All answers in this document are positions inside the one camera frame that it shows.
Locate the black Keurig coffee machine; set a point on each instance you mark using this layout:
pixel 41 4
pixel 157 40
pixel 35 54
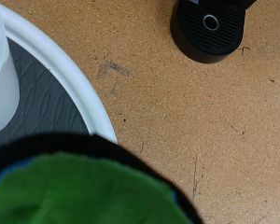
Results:
pixel 193 46

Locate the coffee pod with green lid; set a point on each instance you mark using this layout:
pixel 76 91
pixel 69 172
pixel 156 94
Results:
pixel 84 193

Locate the white two-tier turntable shelf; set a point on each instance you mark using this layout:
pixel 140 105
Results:
pixel 65 77

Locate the white mug with green mark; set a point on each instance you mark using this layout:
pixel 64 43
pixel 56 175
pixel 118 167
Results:
pixel 1 93

